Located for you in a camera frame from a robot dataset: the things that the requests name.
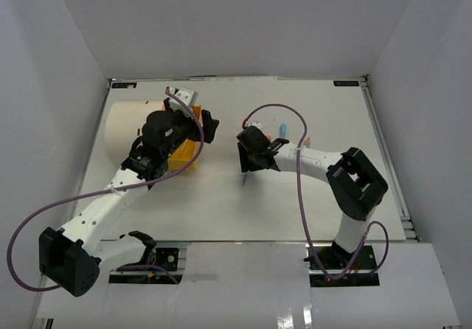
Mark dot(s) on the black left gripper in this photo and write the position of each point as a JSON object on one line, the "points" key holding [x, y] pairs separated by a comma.
{"points": [[196, 131]]}

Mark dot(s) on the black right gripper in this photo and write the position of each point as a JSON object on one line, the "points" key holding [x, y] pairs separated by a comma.
{"points": [[245, 164]]}

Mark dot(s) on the yellow bottom drawer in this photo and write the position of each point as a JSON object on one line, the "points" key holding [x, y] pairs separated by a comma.
{"points": [[186, 151]]}

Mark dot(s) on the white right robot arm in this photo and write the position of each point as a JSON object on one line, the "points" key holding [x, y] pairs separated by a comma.
{"points": [[357, 186]]}

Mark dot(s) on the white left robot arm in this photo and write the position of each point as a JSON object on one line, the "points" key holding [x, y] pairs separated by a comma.
{"points": [[71, 256]]}

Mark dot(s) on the light blue highlighter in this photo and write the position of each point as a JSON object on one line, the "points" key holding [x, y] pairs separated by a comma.
{"points": [[283, 130]]}

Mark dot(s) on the white round drawer organizer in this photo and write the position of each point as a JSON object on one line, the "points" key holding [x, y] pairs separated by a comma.
{"points": [[124, 124]]}

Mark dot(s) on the black label sticker left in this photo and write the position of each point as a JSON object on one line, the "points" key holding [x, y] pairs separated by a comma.
{"points": [[123, 85]]}

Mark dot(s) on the black label sticker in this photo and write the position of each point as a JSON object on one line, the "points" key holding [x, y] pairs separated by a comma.
{"points": [[346, 83], [123, 85]]}

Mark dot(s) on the black label sticker right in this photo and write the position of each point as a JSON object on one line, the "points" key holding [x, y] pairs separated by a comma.
{"points": [[346, 83]]}

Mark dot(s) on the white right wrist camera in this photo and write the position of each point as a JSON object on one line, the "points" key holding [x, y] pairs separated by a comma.
{"points": [[256, 124]]}

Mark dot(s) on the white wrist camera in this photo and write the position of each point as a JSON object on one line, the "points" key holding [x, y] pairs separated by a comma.
{"points": [[181, 96], [256, 124]]}

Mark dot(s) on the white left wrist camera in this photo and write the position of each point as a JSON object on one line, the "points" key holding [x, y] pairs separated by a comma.
{"points": [[181, 96]]}

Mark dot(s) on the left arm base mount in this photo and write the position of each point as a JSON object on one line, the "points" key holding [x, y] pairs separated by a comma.
{"points": [[163, 266]]}

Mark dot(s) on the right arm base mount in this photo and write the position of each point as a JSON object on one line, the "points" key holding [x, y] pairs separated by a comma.
{"points": [[358, 275]]}

